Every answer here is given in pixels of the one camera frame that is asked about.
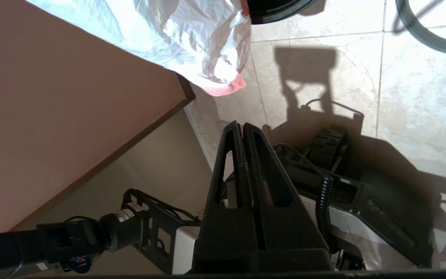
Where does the black round trash bin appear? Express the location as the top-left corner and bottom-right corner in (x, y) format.
(246, 0), (318, 25)

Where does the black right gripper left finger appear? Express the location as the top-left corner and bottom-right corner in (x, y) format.
(193, 121), (263, 272)

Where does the grey robot base chassis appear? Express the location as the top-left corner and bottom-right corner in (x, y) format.
(223, 128), (436, 272)

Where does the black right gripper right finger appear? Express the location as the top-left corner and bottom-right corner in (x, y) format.
(243, 122), (332, 272)

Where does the white and red plastic bag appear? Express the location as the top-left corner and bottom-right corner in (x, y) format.
(26, 0), (251, 97)

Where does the black base cable with plug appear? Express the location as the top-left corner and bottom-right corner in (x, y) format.
(315, 174), (336, 254)

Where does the grey bin rim ring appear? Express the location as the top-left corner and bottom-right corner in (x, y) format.
(395, 0), (446, 57)

